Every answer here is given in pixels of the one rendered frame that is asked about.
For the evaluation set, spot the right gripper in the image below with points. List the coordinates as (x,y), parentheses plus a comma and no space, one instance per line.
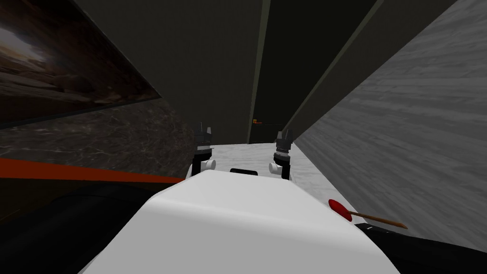
(283,144)

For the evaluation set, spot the dark landscape wall picture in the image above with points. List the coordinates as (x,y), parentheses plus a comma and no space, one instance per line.
(64,64)

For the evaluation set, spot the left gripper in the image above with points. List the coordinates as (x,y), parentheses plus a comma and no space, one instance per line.
(203,139)

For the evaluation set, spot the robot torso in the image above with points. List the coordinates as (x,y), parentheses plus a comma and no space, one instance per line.
(243,224)

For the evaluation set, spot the dark door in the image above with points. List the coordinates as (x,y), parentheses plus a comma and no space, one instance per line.
(300,57)

